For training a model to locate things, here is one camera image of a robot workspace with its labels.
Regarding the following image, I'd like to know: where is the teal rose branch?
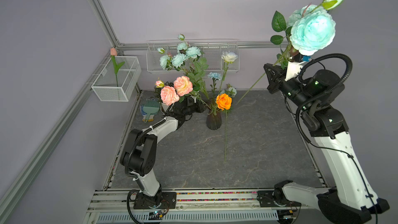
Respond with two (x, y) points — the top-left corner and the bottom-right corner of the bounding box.
(235, 0), (348, 106)
(223, 84), (237, 163)

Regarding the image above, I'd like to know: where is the small blue carnation stem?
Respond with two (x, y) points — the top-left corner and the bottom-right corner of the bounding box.
(208, 72), (222, 99)

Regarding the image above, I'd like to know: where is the dark ribbed glass vase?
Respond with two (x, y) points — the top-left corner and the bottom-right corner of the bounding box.
(206, 111), (222, 130)

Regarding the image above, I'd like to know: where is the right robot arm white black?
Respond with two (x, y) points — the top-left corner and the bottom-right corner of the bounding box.
(264, 61), (390, 224)

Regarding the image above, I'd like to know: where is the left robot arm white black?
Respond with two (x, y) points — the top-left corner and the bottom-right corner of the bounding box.
(120, 98), (206, 209)

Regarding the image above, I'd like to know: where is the white rose stem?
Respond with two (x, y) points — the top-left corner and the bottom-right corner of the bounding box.
(219, 51), (238, 92)

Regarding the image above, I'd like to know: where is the orange rose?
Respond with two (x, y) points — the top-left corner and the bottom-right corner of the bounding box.
(216, 93), (232, 111)

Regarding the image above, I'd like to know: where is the teal rose branch remaining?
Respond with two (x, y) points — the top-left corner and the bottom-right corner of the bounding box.
(157, 34), (209, 99)

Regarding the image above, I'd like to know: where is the pink rose branch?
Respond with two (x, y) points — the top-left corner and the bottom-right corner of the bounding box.
(155, 76), (202, 106)

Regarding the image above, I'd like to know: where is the blue green hand fan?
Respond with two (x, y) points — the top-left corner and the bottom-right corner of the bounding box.
(140, 99), (160, 122)

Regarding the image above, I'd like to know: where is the pink tulip bud stem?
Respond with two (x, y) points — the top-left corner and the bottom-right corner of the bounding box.
(110, 47), (125, 87)

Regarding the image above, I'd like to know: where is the white mesh side basket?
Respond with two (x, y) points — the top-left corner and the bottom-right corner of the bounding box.
(91, 56), (142, 102)

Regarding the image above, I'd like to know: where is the white vent grille strip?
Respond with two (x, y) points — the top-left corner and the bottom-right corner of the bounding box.
(96, 210), (279, 224)

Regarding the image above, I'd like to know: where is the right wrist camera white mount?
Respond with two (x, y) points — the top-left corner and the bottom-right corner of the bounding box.
(285, 56), (311, 82)

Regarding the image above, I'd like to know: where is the white wire wall basket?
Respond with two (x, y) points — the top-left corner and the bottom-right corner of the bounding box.
(147, 35), (239, 74)

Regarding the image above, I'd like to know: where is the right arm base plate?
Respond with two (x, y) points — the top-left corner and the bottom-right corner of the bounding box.
(257, 190), (302, 208)

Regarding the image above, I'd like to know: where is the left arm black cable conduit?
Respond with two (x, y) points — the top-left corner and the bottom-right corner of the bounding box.
(123, 124), (162, 175)

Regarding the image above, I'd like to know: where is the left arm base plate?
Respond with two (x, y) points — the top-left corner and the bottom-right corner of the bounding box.
(133, 192), (177, 209)

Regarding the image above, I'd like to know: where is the aluminium front rail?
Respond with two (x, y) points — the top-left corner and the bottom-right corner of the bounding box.
(86, 188), (327, 214)

